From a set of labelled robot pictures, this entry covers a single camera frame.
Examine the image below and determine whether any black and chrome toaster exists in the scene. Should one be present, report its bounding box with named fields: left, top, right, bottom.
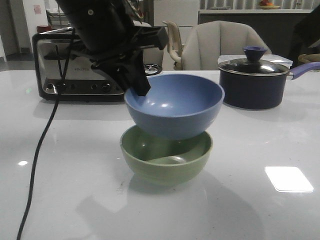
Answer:
left=32, top=27, right=124, bottom=102

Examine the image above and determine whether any green bowl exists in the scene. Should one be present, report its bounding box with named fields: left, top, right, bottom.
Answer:
left=120, top=125, right=213, bottom=186

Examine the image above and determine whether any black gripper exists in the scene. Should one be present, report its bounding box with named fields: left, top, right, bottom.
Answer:
left=70, top=26, right=168, bottom=96

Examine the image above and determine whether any fruit plate on counter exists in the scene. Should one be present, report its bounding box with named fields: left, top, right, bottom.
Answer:
left=257, top=0, right=281, bottom=10

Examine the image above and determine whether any metal cart background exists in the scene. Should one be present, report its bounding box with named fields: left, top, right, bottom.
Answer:
left=46, top=9, right=71, bottom=30

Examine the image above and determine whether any glass pot lid blue knob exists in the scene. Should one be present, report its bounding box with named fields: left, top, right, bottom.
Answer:
left=218, top=46, right=289, bottom=76

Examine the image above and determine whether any beige chair right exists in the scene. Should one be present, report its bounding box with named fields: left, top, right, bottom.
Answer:
left=181, top=20, right=272, bottom=71

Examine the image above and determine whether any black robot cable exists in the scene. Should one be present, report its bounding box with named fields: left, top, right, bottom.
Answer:
left=16, top=27, right=76, bottom=240

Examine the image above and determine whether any blue bowl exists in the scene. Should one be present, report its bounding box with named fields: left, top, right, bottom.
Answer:
left=124, top=74, right=225, bottom=140

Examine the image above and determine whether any white cabinet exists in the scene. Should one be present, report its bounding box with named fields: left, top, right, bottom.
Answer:
left=153, top=0, right=201, bottom=71

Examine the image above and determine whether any toaster power cord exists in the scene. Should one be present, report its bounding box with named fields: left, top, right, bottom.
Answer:
left=144, top=63, right=163, bottom=76

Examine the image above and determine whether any beige chair left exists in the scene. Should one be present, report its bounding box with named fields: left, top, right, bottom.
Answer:
left=133, top=19, right=165, bottom=72

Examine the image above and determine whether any cream office chair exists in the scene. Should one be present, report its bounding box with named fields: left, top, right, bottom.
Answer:
left=162, top=20, right=183, bottom=71

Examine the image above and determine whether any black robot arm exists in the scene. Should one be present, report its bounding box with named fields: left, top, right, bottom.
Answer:
left=287, top=5, right=320, bottom=67
left=57, top=0, right=169, bottom=96

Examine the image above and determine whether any beige chair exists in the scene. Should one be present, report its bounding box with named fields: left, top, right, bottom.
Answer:
left=181, top=20, right=272, bottom=71
left=133, top=19, right=165, bottom=72

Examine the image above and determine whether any dark blue saucepan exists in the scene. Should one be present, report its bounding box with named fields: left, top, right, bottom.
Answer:
left=219, top=62, right=320, bottom=110

